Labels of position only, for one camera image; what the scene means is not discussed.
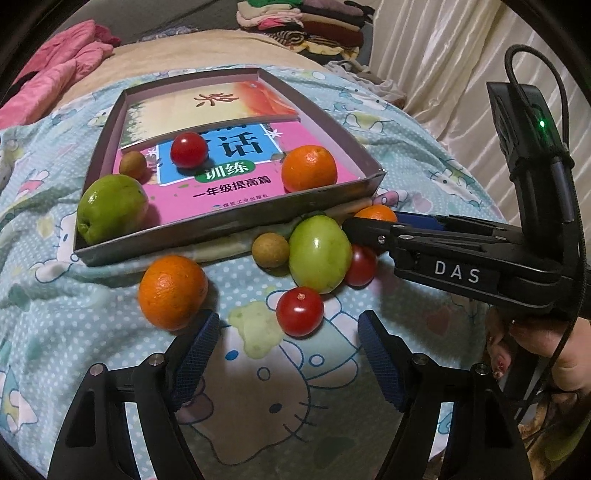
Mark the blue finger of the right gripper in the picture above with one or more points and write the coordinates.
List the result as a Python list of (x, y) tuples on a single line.
[(420, 221), (377, 235)]

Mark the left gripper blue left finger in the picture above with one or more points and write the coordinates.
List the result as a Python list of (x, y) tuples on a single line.
[(189, 354)]

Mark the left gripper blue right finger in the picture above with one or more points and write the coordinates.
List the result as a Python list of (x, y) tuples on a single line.
[(390, 359)]

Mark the red cherry tomato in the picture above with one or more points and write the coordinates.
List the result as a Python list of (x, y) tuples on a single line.
[(300, 311), (363, 267), (188, 150)]

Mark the large orange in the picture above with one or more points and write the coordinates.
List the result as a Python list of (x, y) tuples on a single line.
[(171, 292)]

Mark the small orange tangerine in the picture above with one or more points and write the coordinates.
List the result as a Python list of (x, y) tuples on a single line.
[(308, 167)]

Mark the brown longan fruit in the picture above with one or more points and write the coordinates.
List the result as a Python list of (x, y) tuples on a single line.
[(133, 164), (270, 250)]

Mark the large green apple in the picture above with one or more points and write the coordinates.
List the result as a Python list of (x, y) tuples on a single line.
[(112, 206)]

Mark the person's right hand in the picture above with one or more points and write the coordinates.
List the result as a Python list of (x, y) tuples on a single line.
[(571, 370)]

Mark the white crumpled clothes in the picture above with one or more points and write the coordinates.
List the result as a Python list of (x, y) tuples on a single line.
[(388, 90)]

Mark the cream curtain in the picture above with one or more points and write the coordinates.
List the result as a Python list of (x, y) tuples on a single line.
[(442, 54)]

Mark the pink workbook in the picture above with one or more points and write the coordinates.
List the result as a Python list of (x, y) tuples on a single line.
[(243, 166)]

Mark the shallow grey cardboard box tray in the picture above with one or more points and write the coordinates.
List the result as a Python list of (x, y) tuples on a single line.
[(107, 155)]

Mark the stack of folded clothes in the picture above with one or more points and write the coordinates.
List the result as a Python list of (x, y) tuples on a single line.
[(320, 30)]

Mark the yellow orange booklet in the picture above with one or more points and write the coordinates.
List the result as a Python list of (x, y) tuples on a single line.
[(201, 105)]

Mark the beige bed blanket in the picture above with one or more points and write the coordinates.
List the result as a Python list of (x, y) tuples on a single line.
[(211, 48)]

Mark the pink comforter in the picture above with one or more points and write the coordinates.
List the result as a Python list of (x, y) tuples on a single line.
[(62, 61)]

